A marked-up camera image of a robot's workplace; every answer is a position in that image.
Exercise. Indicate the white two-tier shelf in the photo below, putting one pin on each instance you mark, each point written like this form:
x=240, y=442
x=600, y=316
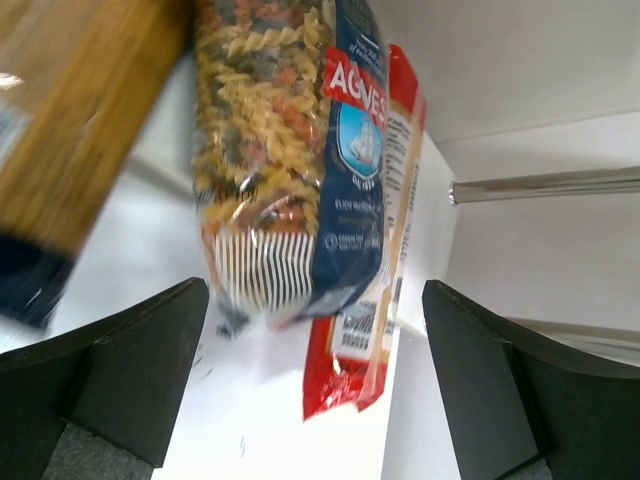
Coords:
x=565, y=265

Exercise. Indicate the tricolor fusilli pasta bag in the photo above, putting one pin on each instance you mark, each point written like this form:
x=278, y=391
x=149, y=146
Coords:
x=291, y=113

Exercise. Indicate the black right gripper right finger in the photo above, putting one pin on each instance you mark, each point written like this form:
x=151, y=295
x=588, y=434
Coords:
x=520, y=405

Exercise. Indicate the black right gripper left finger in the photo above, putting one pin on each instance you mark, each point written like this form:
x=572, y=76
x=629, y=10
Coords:
x=101, y=401

